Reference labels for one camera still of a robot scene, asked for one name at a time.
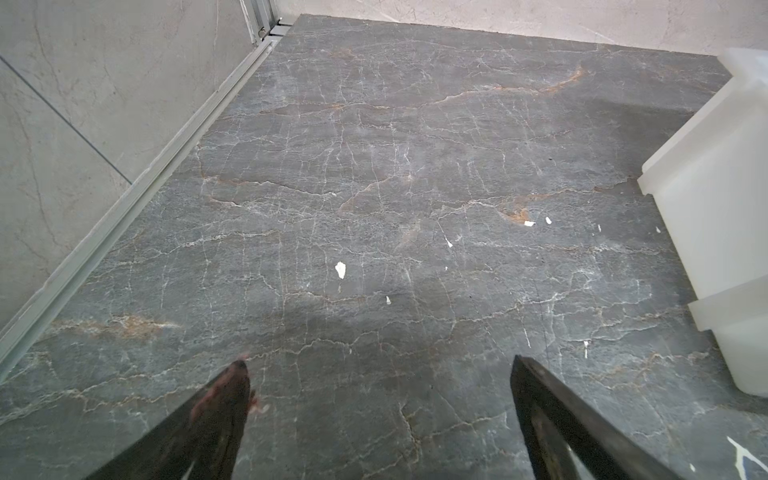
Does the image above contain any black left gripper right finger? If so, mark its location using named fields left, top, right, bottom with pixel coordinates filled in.
left=510, top=355, right=680, bottom=479

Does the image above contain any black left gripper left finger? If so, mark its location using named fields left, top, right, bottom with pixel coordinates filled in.
left=88, top=359, right=251, bottom=479

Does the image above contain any white left storage bin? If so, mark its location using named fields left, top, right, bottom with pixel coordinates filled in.
left=638, top=48, right=767, bottom=397

